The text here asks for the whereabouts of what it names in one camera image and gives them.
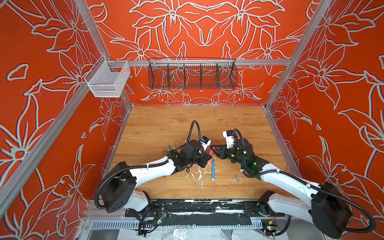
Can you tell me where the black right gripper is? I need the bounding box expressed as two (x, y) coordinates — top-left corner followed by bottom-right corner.
(209, 144), (248, 167)

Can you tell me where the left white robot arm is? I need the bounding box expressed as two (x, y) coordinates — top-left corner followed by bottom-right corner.
(94, 136), (212, 213)

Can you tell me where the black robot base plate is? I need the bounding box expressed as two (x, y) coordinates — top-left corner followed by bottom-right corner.
(125, 197), (286, 227)

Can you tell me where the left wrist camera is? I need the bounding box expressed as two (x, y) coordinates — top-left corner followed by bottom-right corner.
(200, 136), (211, 151)

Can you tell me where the left black arm cable conduit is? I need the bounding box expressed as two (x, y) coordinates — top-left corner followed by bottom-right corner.
(94, 119), (202, 210)

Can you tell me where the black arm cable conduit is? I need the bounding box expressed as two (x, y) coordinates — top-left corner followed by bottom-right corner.
(233, 128), (377, 234)
(94, 119), (202, 210)

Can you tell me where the blue pen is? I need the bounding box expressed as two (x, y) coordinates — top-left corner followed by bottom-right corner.
(211, 160), (215, 181)

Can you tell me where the black wire basket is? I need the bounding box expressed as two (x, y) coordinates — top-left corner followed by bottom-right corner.
(148, 58), (239, 90)

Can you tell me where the horizontal aluminium frame rail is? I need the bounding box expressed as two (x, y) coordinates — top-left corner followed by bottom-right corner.
(107, 59), (291, 68)

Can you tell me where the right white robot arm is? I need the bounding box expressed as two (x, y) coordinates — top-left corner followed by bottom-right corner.
(211, 139), (352, 239)

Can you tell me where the left aluminium frame rail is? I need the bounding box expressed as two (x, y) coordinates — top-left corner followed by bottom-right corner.
(1, 83), (90, 217)

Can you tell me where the white mesh basket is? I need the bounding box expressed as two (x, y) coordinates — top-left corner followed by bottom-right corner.
(85, 60), (131, 98)

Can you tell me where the right aluminium frame post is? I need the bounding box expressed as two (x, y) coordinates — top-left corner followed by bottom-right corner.
(264, 0), (332, 110)

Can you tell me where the white cable duct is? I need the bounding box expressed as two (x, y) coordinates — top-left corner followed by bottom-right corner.
(89, 219), (263, 230)

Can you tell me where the right black arm cable conduit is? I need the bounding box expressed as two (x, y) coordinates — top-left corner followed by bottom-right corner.
(233, 128), (377, 234)

